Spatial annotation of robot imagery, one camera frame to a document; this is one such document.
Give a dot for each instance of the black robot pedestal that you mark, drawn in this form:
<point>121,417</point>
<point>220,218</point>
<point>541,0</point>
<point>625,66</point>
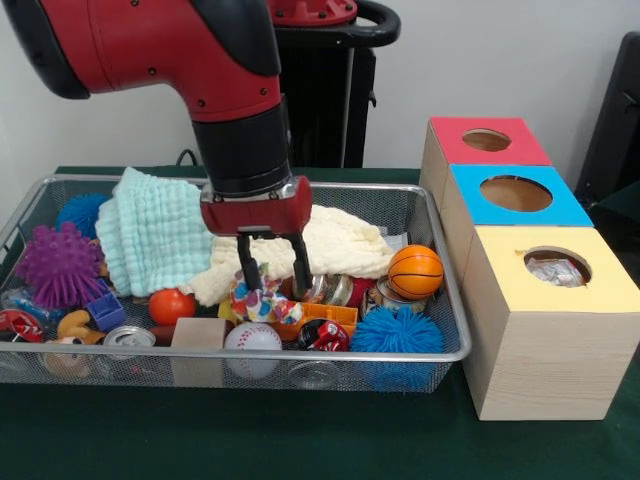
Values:
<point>330,100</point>

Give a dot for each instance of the silver mesh bin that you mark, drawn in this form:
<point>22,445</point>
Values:
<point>125,377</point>

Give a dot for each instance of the cream cloth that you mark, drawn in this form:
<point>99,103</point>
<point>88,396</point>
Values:
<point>340,240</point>

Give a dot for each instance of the white toy baseball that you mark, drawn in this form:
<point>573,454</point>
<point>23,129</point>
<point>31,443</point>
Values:
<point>252,337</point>

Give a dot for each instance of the red robot base mount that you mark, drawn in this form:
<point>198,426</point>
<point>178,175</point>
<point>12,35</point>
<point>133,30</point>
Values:
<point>320,12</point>

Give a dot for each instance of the blue fuzzy ball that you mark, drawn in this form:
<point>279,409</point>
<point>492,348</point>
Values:
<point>397,332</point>
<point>80,212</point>

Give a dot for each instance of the polka-dot paper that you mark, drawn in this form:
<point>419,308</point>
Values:
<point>555,272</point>
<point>267,302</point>

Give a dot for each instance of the dark green tablecloth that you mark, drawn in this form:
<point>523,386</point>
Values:
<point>300,440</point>

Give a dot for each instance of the purple spiky ball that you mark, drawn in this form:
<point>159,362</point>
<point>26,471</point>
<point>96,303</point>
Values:
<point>60,265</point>

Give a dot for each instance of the mint green cloth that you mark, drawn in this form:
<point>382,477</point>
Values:
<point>150,235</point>

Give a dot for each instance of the orange-red ball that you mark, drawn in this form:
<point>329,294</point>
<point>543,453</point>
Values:
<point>172,306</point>

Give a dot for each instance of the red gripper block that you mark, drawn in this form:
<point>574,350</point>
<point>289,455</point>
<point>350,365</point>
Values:
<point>260,217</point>

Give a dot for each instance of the orange toy basketball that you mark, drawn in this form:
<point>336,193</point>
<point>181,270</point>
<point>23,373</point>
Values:
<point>416,272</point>

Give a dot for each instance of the plain wooden block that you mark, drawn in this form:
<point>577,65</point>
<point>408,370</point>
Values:
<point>197,334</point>

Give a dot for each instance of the wooden three-hole sorting box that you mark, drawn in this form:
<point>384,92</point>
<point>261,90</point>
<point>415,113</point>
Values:
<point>540,360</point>

